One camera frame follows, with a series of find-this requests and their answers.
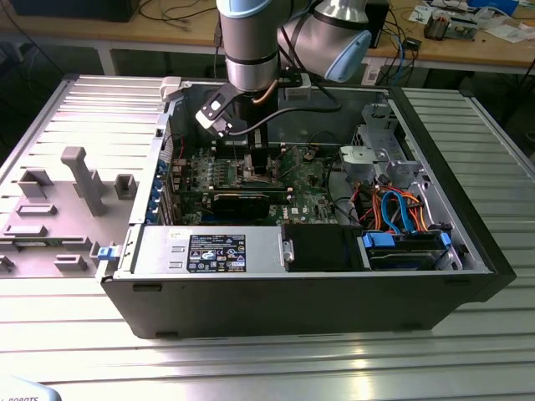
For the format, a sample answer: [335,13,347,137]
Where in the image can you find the CPU socket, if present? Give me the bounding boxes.
[234,158,279,185]

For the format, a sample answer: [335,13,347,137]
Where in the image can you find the metal CPU cooler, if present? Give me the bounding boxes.
[423,10,451,42]

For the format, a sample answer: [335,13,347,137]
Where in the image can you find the grey case latch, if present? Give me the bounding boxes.
[160,76,186,102]

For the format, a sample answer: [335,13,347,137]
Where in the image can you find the green RAM stick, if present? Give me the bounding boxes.
[213,186,290,196]

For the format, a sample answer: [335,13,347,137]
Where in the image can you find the black graphics card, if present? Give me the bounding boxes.
[211,191,273,221]

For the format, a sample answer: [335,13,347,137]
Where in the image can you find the green motherboard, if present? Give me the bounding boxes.
[169,144,338,230]

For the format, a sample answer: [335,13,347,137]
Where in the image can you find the wooden desk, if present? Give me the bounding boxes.
[0,0,535,76]

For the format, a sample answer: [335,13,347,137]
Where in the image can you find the perforated silver drive cage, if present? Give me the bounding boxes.
[353,103,431,189]

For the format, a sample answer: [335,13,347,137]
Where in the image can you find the black power supply label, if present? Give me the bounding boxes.
[188,233,247,274]

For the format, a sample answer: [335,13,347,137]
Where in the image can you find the silver power supply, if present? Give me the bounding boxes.
[127,225,286,279]

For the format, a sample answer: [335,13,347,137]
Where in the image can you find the black monitor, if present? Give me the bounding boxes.
[10,0,135,23]

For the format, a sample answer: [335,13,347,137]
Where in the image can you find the black PC case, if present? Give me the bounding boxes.
[99,74,518,340]

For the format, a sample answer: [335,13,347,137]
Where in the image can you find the hard disk in blue carrier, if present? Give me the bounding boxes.
[359,228,453,272]

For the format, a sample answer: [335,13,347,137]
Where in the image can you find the grey parts rack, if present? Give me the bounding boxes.
[0,145,140,280]

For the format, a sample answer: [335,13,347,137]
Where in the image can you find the pale teach pendant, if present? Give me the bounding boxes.
[0,374,63,401]

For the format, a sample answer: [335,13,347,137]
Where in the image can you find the copper coloured hose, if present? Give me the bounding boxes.
[252,81,279,105]

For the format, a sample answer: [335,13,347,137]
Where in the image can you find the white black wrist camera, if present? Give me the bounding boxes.
[195,82,236,138]

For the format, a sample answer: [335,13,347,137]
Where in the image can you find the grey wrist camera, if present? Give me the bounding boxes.
[278,70,313,101]

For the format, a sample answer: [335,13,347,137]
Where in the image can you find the black camera cable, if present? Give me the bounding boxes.
[225,77,344,137]

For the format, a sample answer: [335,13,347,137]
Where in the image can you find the thin black hanging cable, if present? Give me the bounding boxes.
[212,18,223,80]

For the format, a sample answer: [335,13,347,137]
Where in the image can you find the silver drive bracket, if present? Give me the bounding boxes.
[338,145,376,185]

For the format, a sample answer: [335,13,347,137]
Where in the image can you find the orange wire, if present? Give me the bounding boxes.
[354,185,382,231]
[411,194,432,233]

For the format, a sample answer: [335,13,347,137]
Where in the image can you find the blue wire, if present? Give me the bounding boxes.
[380,190,415,235]

